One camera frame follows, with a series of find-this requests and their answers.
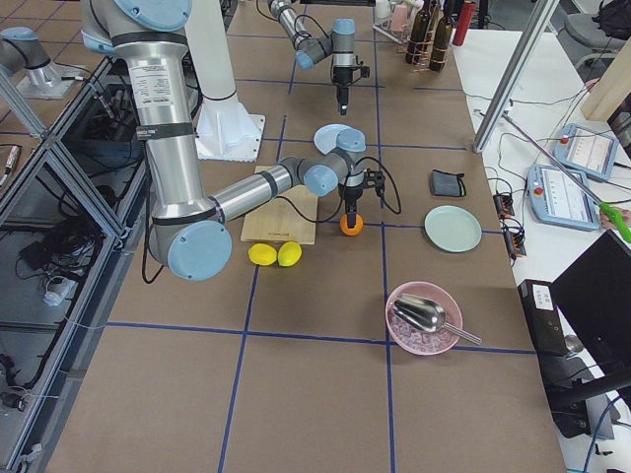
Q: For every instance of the copper wire bottle rack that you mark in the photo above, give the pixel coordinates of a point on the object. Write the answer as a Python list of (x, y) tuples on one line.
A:
[(425, 52)]

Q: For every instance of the clear ice cubes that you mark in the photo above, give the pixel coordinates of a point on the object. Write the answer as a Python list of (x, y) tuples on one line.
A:
[(418, 342)]

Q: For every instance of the red bottle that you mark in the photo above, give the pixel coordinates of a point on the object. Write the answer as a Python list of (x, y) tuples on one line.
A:
[(464, 19)]

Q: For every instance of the wooden cutting board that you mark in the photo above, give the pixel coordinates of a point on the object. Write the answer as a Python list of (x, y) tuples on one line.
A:
[(286, 218)]

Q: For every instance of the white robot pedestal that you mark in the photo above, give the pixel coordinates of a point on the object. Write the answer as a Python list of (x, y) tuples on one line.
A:
[(225, 130)]

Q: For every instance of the light blue plate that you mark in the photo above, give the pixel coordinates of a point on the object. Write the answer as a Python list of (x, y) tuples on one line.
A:
[(330, 136)]

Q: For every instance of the dark wine bottle front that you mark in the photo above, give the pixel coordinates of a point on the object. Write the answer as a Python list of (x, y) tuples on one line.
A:
[(442, 36)]

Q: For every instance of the dark wine bottle middle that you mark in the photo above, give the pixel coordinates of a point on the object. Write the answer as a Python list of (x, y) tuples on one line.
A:
[(418, 31)]

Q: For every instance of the teach pendant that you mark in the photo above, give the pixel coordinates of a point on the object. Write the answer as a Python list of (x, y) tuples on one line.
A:
[(587, 150), (557, 200)]

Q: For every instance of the pink bowl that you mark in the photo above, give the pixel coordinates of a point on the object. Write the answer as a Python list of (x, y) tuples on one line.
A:
[(431, 292)]

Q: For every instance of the aluminium frame post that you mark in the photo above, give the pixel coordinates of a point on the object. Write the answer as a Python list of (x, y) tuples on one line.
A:
[(535, 27)]

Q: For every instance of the pink cup top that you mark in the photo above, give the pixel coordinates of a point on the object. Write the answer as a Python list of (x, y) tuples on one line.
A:
[(399, 19)]

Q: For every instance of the teach pendant far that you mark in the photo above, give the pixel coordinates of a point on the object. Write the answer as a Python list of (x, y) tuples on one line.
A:
[(587, 150)]

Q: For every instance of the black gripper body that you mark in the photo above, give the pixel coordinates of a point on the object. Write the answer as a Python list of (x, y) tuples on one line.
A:
[(340, 76), (352, 193)]

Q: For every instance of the teach pendant near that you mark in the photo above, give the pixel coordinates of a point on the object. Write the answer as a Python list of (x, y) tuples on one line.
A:
[(557, 200)]

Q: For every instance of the dark wine bottle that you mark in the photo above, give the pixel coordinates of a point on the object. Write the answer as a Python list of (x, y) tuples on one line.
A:
[(442, 36), (418, 31)]

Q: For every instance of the yellow lemon near board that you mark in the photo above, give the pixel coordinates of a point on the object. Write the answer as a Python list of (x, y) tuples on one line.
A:
[(289, 254)]

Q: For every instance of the grey folded cloth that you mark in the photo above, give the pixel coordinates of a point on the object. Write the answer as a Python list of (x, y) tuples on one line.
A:
[(447, 184)]

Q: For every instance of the yellow lemon far one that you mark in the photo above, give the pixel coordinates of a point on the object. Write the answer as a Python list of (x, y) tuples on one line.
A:
[(262, 254)]

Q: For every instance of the orange fruit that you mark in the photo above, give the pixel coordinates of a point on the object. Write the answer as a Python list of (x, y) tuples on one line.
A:
[(353, 231)]

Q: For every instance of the metal scoop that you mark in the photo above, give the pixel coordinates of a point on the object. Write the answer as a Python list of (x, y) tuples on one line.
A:
[(428, 316)]

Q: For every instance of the black computer box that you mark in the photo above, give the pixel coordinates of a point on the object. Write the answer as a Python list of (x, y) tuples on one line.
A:
[(549, 342)]

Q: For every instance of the black monitor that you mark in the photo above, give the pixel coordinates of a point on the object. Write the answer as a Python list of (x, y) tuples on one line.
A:
[(593, 294)]

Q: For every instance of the light green plate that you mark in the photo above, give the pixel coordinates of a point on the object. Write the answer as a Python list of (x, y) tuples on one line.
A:
[(452, 229)]

